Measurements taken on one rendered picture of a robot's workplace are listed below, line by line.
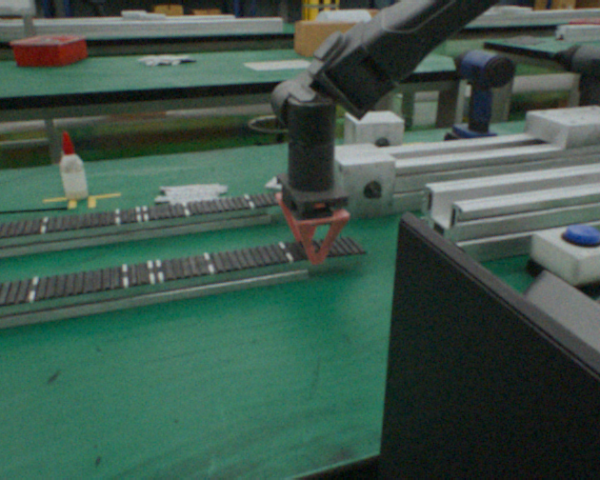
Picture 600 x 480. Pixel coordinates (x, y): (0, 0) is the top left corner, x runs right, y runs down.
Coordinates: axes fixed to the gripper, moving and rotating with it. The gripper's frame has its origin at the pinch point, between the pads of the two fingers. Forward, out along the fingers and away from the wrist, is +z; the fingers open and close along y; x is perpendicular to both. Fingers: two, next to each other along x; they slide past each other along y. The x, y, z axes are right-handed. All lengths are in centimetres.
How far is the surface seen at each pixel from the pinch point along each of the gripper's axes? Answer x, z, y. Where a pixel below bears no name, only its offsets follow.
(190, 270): 15.9, 0.0, -1.2
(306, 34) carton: -67, -4, 206
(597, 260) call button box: -29.9, -2.4, -17.1
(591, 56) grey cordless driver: -73, -17, 35
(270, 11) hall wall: -268, 42, 1053
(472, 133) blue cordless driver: -46, -3, 33
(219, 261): 12.1, -0.1, 0.0
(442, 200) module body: -20.5, -3.6, 2.2
